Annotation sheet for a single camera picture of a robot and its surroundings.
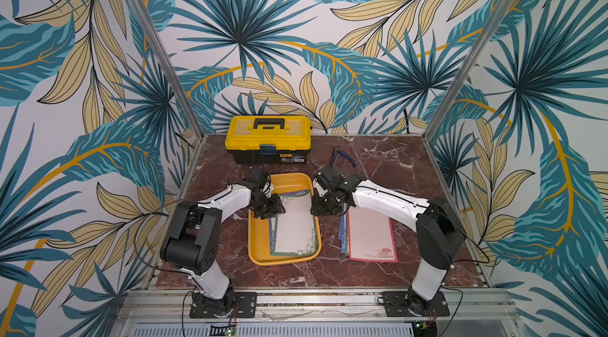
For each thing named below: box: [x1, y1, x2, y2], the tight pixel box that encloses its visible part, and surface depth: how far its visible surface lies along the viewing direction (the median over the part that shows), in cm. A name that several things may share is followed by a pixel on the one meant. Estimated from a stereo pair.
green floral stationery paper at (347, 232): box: [345, 204, 350, 257], surface depth 90 cm
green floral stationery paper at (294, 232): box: [269, 190, 320, 256], surface depth 90 cm
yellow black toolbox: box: [224, 114, 312, 165], surface depth 99 cm
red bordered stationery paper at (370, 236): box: [347, 206, 399, 264], surface depth 87 cm
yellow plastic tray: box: [247, 172, 323, 266], surface depth 87 cm
